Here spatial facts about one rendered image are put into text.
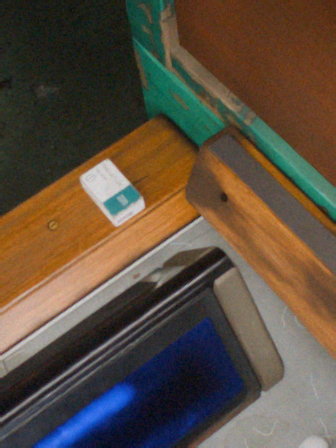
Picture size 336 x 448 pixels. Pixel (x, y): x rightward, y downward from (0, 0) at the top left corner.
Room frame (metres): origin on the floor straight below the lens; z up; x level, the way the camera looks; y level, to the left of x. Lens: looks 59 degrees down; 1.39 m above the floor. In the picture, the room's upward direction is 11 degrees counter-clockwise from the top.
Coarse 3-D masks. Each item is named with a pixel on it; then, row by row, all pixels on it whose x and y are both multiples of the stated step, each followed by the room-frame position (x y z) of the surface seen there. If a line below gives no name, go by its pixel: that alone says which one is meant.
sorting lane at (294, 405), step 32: (192, 224) 0.38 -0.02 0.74; (160, 256) 0.36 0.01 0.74; (256, 288) 0.30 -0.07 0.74; (64, 320) 0.31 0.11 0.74; (288, 320) 0.26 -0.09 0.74; (32, 352) 0.28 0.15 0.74; (288, 352) 0.23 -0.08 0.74; (320, 352) 0.23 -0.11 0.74; (288, 384) 0.21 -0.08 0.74; (320, 384) 0.20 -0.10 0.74; (256, 416) 0.18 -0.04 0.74; (288, 416) 0.18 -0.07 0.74; (320, 416) 0.17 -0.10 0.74
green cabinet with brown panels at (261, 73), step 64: (128, 0) 0.54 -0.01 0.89; (192, 0) 0.47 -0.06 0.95; (256, 0) 0.40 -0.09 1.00; (320, 0) 0.34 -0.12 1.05; (192, 64) 0.47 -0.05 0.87; (256, 64) 0.40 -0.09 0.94; (320, 64) 0.34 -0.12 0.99; (256, 128) 0.38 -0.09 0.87; (320, 128) 0.33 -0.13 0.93; (320, 192) 0.31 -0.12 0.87
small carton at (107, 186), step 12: (96, 168) 0.44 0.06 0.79; (108, 168) 0.44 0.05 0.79; (84, 180) 0.43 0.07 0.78; (96, 180) 0.43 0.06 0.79; (108, 180) 0.42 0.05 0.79; (120, 180) 0.42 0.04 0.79; (96, 192) 0.41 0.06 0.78; (108, 192) 0.41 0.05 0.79; (120, 192) 0.41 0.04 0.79; (132, 192) 0.41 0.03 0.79; (108, 204) 0.40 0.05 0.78; (120, 204) 0.39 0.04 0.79; (132, 204) 0.39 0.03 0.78; (108, 216) 0.39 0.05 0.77; (120, 216) 0.39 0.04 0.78
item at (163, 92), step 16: (144, 48) 0.53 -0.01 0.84; (144, 64) 0.54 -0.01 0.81; (160, 64) 0.51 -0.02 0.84; (144, 80) 0.54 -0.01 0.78; (160, 80) 0.51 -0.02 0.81; (176, 80) 0.49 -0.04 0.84; (144, 96) 0.55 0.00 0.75; (160, 96) 0.52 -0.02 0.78; (176, 96) 0.49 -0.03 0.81; (192, 96) 0.46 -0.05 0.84; (160, 112) 0.52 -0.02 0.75; (176, 112) 0.49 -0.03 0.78; (192, 112) 0.46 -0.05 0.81; (208, 112) 0.44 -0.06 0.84; (192, 128) 0.47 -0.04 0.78; (208, 128) 0.44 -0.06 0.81
